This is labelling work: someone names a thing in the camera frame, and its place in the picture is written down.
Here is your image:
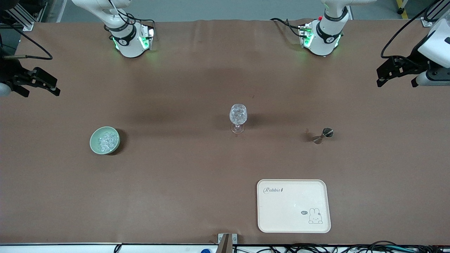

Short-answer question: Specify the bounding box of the steel double jigger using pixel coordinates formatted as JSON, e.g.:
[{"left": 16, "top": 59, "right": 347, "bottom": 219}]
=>
[{"left": 314, "top": 127, "right": 334, "bottom": 144}]

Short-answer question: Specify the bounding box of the heap of clear ice cubes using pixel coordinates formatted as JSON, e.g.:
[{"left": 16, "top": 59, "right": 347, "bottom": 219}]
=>
[{"left": 98, "top": 131, "right": 118, "bottom": 152}]

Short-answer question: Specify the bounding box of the clear cut wine glass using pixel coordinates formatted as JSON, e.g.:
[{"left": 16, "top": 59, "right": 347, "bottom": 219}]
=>
[{"left": 229, "top": 104, "right": 248, "bottom": 134}]

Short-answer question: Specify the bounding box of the mint green bowl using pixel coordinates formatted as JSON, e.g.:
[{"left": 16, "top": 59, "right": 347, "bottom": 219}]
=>
[{"left": 90, "top": 126, "right": 121, "bottom": 155}]

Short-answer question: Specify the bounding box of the base connector box green light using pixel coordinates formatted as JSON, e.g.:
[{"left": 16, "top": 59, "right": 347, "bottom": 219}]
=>
[
  {"left": 299, "top": 22, "right": 314, "bottom": 48},
  {"left": 139, "top": 24, "right": 155, "bottom": 50}
]

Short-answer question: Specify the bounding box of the cream rabbit print tray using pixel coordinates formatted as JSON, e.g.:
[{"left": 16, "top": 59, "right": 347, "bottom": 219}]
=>
[{"left": 257, "top": 179, "right": 332, "bottom": 234}]

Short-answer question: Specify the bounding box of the brown table mat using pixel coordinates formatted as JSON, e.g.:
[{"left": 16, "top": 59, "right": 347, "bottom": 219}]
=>
[{"left": 0, "top": 19, "right": 450, "bottom": 245}]

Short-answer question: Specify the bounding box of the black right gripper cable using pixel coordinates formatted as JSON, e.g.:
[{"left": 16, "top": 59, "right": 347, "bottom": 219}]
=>
[{"left": 0, "top": 21, "right": 53, "bottom": 60}]

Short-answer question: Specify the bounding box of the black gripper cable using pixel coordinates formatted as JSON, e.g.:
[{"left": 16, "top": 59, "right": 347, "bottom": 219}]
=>
[
  {"left": 0, "top": 21, "right": 53, "bottom": 60},
  {"left": 381, "top": 0, "right": 450, "bottom": 59}
]

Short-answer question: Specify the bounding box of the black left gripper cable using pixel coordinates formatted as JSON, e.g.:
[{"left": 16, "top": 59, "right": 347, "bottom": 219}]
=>
[{"left": 381, "top": 0, "right": 450, "bottom": 59}]

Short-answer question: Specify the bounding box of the aluminium frame profile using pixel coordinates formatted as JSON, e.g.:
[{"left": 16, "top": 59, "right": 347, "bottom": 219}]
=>
[
  {"left": 421, "top": 0, "right": 444, "bottom": 27},
  {"left": 0, "top": 7, "right": 36, "bottom": 31}
]

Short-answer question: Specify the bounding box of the black base cable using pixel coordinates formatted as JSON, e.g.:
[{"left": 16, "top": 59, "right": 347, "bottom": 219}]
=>
[
  {"left": 107, "top": 0, "right": 156, "bottom": 30},
  {"left": 270, "top": 18, "right": 304, "bottom": 38}
]

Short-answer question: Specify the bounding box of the black cable bundle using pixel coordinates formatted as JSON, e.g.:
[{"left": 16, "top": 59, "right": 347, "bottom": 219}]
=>
[{"left": 232, "top": 240, "right": 450, "bottom": 253}]

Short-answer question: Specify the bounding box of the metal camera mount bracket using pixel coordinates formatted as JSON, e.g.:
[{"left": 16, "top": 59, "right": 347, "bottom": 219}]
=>
[{"left": 218, "top": 233, "right": 238, "bottom": 253}]

